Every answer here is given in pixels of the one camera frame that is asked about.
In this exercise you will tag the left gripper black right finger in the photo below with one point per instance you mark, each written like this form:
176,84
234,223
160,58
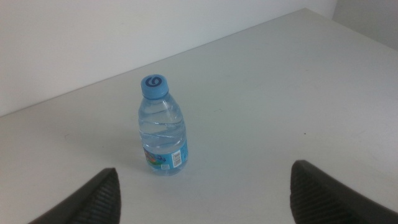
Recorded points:
320,202

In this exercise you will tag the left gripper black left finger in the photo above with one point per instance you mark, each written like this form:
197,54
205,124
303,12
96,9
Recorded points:
96,202

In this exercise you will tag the clear water bottle blue cap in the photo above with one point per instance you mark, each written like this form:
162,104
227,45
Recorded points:
161,130

